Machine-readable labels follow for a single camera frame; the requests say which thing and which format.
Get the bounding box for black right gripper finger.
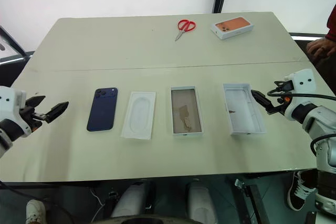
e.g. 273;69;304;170
258;100;275;115
250;89;271;106

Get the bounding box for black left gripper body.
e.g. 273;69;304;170
19;105;47;132

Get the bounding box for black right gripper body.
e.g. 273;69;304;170
271;95;292;116

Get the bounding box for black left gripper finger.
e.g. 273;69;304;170
25;95;46;110
44;101;70;124

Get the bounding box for dark blue smartphone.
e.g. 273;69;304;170
86;87;119;133

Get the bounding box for white moulded paper tray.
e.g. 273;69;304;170
120;91;157;141

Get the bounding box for phone box with orange print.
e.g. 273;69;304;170
210;16;255;40

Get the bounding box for box tray with brown insert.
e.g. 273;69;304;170
170;85;205;136

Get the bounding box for person's bare hand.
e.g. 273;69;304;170
306;37;336;58

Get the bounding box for black white sneaker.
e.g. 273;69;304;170
287;170;317;212

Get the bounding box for person's red dark clothing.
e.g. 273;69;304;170
324;6;336;42

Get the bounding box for white rounded leg cover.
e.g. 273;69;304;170
111;183;146;219
187;183;217;224

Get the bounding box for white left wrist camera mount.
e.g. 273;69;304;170
0;86;31;138

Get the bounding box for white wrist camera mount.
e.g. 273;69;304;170
0;86;31;138
282;68;316;121

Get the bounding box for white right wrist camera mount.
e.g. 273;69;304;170
282;68;316;121

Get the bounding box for grey metal frame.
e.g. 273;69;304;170
0;25;35;66

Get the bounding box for dark horizontal rail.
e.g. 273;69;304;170
288;32;328;42

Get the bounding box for metal table leg bracket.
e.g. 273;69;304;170
234;178;271;224

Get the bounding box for red handled scissors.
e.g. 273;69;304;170
174;19;197;42

